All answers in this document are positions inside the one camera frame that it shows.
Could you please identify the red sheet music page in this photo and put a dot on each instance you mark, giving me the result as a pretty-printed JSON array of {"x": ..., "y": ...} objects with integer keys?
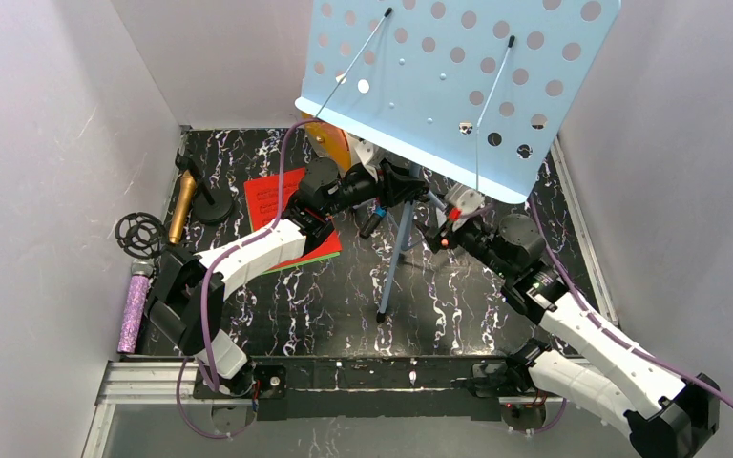
[{"x": 261, "y": 193}]

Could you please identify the light blue music stand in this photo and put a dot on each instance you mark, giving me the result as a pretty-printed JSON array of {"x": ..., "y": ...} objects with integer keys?
[{"x": 475, "y": 91}]

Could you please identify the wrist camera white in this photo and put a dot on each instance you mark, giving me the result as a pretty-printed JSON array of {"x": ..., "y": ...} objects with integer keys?
[
  {"x": 365, "y": 153},
  {"x": 462, "y": 200}
]

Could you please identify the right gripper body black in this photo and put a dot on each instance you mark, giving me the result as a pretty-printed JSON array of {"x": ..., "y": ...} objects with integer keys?
[{"x": 445, "y": 234}]

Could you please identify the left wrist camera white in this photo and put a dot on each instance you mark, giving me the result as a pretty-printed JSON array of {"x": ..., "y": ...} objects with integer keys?
[{"x": 365, "y": 153}]

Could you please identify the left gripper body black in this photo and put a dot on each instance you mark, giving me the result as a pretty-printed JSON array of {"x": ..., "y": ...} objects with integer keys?
[{"x": 393, "y": 187}]

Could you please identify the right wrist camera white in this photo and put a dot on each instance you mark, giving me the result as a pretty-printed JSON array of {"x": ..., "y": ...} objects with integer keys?
[{"x": 462, "y": 200}]

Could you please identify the purple glitter microphone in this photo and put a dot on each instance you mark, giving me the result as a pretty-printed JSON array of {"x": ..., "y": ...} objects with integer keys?
[{"x": 142, "y": 272}]

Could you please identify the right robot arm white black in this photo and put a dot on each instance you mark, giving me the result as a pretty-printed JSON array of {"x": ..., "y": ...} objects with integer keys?
[{"x": 660, "y": 413}]

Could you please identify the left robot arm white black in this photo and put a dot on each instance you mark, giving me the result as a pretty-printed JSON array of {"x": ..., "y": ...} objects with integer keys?
[{"x": 186, "y": 299}]

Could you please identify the round three-drawer storage box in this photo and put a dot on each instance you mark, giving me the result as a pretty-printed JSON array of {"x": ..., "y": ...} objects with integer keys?
[{"x": 330, "y": 141}]

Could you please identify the gold microphone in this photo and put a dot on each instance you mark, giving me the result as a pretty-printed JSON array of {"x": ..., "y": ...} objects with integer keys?
[{"x": 187, "y": 187}]

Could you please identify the black shock-mount tripod stand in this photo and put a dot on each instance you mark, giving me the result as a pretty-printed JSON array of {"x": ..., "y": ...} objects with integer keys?
[{"x": 140, "y": 235}]

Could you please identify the black blue marker pen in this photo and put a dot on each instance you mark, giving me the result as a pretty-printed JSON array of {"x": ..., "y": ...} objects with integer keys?
[{"x": 370, "y": 225}]

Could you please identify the aluminium frame rail base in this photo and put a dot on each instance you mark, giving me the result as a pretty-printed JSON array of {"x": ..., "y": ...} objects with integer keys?
[{"x": 344, "y": 406}]

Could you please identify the green sheet music page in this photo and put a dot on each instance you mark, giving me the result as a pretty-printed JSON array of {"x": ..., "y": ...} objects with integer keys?
[{"x": 331, "y": 248}]

